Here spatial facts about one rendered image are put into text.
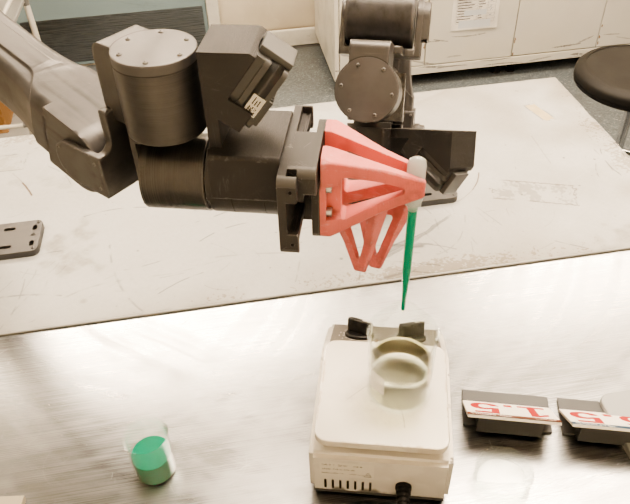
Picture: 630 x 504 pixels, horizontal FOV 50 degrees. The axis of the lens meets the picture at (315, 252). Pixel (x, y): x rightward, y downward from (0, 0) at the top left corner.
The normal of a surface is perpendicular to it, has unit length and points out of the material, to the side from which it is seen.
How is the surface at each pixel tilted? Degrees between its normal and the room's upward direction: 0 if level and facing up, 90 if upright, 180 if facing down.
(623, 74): 2
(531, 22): 90
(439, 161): 67
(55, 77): 16
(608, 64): 2
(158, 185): 75
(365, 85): 60
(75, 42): 90
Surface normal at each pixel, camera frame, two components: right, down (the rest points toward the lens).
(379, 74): -0.18, 0.19
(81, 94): 0.19, -0.62
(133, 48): -0.02, -0.75
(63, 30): 0.16, 0.65
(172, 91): 0.51, 0.56
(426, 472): -0.11, 0.65
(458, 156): 0.73, 0.16
